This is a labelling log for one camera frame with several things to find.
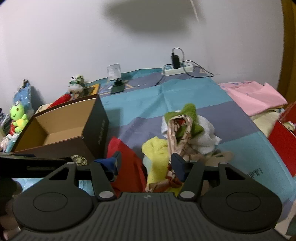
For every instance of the blue plastic bag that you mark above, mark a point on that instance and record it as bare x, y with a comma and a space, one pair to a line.
24, 95

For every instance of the red cloth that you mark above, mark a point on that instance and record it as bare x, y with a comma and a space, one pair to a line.
127, 162

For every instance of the yellow book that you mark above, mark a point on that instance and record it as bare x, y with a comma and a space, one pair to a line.
93, 89

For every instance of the blue grey patterned bedsheet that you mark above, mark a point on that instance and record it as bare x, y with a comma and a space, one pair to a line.
143, 97

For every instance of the yellow cloth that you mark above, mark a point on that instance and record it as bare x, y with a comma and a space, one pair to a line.
157, 157

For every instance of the floral satin scarf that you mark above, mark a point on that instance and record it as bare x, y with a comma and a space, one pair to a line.
172, 136

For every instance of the pink cloth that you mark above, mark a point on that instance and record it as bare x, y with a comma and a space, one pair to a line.
254, 97

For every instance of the red plush toy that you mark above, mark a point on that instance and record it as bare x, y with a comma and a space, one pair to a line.
61, 99

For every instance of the white power strip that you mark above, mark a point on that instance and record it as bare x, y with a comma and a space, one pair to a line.
182, 68

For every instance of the black charger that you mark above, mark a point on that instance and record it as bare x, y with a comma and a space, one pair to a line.
175, 60

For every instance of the red box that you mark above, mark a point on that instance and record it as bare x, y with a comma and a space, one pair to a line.
282, 141

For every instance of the green frog plush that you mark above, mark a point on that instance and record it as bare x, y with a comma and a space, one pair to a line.
17, 113

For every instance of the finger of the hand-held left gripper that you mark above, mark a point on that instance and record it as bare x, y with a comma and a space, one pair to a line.
23, 166

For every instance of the green phone stand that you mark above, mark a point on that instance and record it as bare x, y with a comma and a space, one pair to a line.
118, 88

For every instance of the cream cloth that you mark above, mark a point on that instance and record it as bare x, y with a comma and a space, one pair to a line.
266, 122

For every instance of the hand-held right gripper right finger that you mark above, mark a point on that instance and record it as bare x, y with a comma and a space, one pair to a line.
177, 165

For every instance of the dark brown cardboard box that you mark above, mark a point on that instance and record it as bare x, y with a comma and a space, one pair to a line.
97, 129

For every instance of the cartoon picture book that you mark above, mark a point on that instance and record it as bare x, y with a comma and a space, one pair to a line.
42, 107

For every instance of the yellow wooden board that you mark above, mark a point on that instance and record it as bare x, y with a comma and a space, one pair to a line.
289, 46

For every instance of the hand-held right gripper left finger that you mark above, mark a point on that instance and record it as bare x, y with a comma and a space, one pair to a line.
112, 163

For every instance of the panda plush toy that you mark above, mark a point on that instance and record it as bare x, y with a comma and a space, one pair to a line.
76, 81

